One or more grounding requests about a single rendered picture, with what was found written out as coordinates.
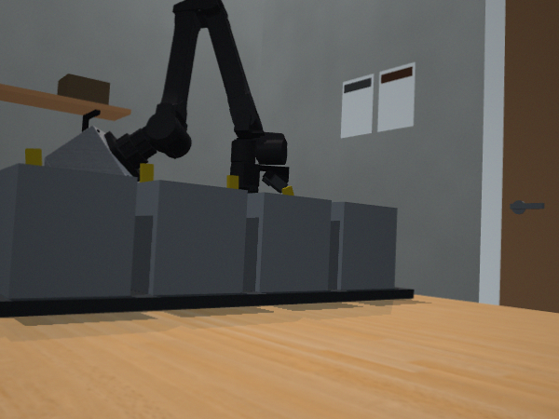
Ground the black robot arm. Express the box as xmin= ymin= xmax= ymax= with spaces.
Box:
xmin=104 ymin=0 xmax=289 ymax=193

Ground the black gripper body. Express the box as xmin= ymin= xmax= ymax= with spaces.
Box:
xmin=230 ymin=161 xmax=258 ymax=194

